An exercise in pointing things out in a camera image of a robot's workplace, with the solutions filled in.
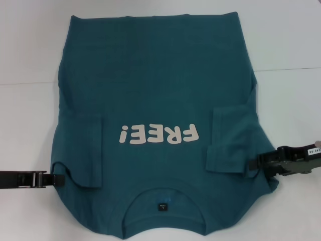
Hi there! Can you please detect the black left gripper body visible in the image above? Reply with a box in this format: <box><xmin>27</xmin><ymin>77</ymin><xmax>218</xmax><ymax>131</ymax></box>
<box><xmin>0</xmin><ymin>169</ymin><xmax>48</xmax><ymax>189</ymax></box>

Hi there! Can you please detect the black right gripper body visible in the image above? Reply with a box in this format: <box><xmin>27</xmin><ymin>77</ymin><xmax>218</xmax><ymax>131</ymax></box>
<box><xmin>277</xmin><ymin>144</ymin><xmax>321</xmax><ymax>177</ymax></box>

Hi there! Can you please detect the teal FREE print t-shirt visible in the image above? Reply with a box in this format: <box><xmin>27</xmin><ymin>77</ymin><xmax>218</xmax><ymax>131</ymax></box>
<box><xmin>51</xmin><ymin>11</ymin><xmax>280</xmax><ymax>239</ymax></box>

